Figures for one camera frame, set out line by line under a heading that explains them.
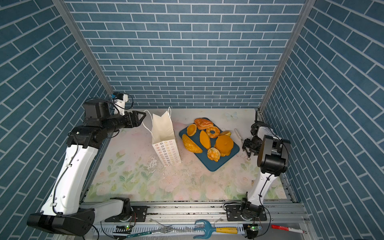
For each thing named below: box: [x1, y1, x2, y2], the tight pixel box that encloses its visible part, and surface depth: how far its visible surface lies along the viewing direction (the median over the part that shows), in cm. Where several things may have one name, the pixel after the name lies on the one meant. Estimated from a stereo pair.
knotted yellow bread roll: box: [207, 147, 221, 163], surface depth 90 cm
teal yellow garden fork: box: [193, 219, 239, 239], surface depth 69 cm
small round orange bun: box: [186, 123, 197, 137], surface depth 104 cm
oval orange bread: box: [199, 130, 212, 150], surface depth 99 cm
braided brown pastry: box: [194, 118, 214, 130], surface depth 107 cm
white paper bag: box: [151, 106, 182, 168], surface depth 82 cm
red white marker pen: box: [271, 224, 307, 234], surface depth 71 cm
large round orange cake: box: [215, 135, 234, 157], surface depth 93 cm
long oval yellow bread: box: [182, 134, 203, 154], surface depth 93 cm
